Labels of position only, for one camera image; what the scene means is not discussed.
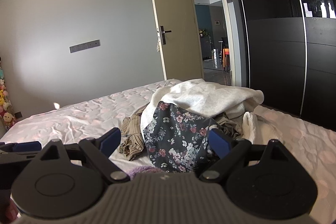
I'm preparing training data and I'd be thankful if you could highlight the dark hallway cabinet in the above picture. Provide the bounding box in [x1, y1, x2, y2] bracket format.
[200, 35, 213, 60]

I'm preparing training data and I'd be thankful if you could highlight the purple fuzzy cloth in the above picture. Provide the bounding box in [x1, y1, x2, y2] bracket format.
[128, 166, 160, 180]

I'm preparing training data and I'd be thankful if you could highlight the striped tan garment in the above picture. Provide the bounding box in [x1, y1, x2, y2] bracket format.
[119, 106, 155, 161]

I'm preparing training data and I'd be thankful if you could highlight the grey wall switch panel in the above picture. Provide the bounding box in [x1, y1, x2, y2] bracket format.
[69, 40, 100, 53]

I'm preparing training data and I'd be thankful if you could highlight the clear tube of plush toys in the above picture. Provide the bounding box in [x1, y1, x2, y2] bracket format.
[0, 56, 16, 131]

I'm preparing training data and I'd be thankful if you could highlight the white garment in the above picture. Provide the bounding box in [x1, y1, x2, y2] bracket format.
[241, 111, 279, 146]

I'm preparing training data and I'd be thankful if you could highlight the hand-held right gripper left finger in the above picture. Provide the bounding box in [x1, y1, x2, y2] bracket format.
[33, 127, 130, 184]

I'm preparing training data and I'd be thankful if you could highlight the bed with pink dotted sheet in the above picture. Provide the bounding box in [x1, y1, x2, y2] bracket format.
[0, 79, 336, 224]

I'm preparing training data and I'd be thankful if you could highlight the white door frame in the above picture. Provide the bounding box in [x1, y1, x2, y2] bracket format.
[183, 0, 250, 87]

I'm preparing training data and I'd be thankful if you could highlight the black door handle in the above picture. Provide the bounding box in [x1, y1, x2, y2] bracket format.
[160, 26, 172, 45]

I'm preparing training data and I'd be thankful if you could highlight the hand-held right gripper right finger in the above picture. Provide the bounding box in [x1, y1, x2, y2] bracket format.
[199, 128, 297, 184]

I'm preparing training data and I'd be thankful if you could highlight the orange chair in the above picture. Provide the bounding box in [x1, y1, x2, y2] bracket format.
[221, 48, 231, 71]

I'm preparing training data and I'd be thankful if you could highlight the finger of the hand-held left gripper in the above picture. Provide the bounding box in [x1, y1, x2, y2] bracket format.
[0, 142, 42, 161]

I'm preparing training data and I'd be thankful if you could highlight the light grey printed sweatshirt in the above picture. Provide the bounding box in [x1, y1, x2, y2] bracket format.
[140, 79, 264, 135]

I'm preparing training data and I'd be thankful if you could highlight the black wardrobe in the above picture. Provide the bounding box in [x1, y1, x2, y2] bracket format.
[230, 0, 336, 132]

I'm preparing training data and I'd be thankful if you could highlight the khaki garment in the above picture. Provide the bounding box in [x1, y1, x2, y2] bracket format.
[210, 112, 243, 139]

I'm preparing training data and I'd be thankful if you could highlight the cream door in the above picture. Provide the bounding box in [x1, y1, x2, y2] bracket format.
[146, 0, 204, 81]

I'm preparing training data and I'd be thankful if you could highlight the dark floral garment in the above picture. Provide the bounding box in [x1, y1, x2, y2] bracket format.
[143, 101, 229, 173]

